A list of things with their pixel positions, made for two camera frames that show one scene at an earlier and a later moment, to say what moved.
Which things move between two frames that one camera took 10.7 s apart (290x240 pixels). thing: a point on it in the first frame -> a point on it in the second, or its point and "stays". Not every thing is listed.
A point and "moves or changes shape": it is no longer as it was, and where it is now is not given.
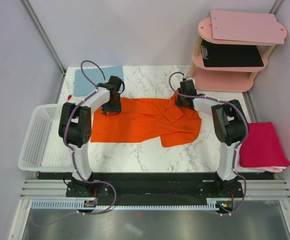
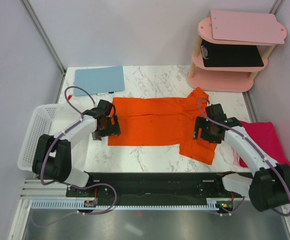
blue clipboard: x=95 y=76 stays
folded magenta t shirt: x=262 y=148 stays
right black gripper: x=178 y=102 -> x=200 y=122
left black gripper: x=117 y=108 -> x=114 y=129
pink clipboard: x=246 y=26 stays
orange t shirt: x=148 y=120 moves or changes shape
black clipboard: x=220 y=55 stays
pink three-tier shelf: x=222 y=78 stays
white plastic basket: x=44 y=150 stays
